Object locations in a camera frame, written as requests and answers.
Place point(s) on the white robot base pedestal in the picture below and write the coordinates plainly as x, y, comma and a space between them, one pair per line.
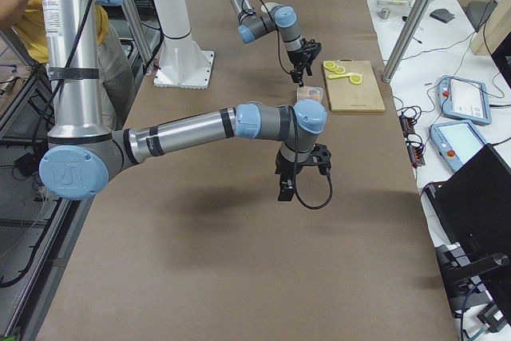
182, 63

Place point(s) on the teach pendant near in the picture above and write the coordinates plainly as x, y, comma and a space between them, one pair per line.
457, 142

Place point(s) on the clear plastic egg box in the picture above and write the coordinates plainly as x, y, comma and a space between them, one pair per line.
309, 92

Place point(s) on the dark grey pad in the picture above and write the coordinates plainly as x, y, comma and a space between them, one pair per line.
442, 15

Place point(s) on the black power strip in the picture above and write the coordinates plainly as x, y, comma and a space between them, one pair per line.
414, 143

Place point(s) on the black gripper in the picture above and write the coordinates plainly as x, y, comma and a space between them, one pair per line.
297, 56
284, 169

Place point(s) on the small metal cylinder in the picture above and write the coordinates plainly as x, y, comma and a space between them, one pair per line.
384, 13

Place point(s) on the white bowl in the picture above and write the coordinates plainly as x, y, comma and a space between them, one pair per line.
267, 7

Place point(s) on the black monitor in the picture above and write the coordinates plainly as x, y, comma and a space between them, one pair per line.
473, 205

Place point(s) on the wooden cutting board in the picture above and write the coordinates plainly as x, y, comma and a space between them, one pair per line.
345, 97

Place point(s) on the teach pendant far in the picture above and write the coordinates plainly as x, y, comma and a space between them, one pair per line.
461, 98

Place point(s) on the lemon slice middle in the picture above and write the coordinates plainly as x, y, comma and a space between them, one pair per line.
338, 69

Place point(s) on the yellow plastic knife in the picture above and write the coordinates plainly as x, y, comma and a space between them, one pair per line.
341, 75

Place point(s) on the person in yellow shirt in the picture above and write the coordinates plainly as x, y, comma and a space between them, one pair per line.
91, 79

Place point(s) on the lemon slice near knife tip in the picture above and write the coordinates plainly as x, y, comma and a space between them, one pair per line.
355, 78

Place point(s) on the lemon slice front left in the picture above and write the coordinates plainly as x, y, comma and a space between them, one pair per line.
330, 65

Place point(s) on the teach pendant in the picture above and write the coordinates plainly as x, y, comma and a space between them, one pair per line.
461, 98
457, 142

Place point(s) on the aluminium frame post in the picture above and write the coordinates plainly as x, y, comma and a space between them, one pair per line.
405, 37

